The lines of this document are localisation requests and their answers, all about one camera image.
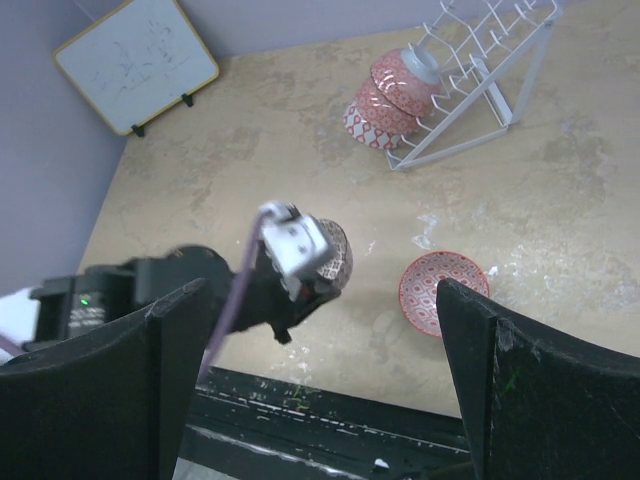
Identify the white wire dish rack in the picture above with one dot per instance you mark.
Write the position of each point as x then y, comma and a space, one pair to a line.
480, 50

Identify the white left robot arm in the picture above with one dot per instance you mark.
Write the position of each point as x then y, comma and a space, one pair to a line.
71, 306

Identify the brown patterned bowl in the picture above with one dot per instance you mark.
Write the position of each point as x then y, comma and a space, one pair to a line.
337, 255

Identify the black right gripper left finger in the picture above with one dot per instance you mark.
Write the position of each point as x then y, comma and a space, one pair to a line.
110, 404

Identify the blue patterned bowl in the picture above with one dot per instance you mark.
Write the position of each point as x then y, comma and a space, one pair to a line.
365, 133

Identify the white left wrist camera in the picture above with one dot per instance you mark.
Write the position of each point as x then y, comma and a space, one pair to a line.
296, 242

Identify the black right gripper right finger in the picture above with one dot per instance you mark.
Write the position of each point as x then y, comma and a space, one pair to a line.
535, 402

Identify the grey leaf bowl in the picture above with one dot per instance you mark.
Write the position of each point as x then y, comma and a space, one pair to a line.
408, 78
381, 113

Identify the small framed whiteboard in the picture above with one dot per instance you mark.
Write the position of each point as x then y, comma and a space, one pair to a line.
136, 62

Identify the black front mounting rail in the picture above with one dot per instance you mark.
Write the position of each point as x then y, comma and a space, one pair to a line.
252, 427

